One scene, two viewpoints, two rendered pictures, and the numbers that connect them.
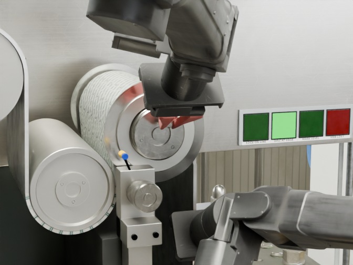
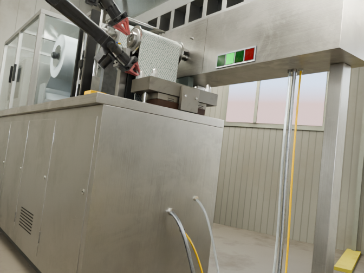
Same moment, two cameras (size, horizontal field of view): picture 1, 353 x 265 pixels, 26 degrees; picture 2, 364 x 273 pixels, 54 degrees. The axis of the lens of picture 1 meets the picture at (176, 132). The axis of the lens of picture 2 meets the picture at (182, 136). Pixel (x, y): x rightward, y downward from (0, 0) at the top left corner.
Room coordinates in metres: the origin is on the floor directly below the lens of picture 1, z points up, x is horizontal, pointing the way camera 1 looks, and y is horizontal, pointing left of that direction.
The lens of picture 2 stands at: (0.77, -1.71, 0.68)
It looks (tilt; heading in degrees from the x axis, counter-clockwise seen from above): 4 degrees up; 71
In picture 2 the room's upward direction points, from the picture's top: 7 degrees clockwise
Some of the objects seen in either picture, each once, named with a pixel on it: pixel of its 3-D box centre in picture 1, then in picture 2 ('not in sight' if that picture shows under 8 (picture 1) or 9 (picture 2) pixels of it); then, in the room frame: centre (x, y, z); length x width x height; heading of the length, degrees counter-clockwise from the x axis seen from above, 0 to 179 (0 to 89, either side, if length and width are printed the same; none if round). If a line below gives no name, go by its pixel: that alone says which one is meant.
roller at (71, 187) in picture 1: (58, 169); not in sight; (1.15, 0.18, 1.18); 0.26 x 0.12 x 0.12; 18
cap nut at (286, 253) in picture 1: (293, 247); (154, 73); (1.14, -0.18, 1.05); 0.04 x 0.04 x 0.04
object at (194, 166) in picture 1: (170, 204); (157, 72); (1.20, 0.01, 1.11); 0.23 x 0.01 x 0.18; 18
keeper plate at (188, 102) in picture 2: not in sight; (189, 99); (1.32, -0.17, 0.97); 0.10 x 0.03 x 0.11; 18
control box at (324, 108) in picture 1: (297, 124); (234, 57); (1.49, -0.24, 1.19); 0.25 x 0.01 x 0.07; 108
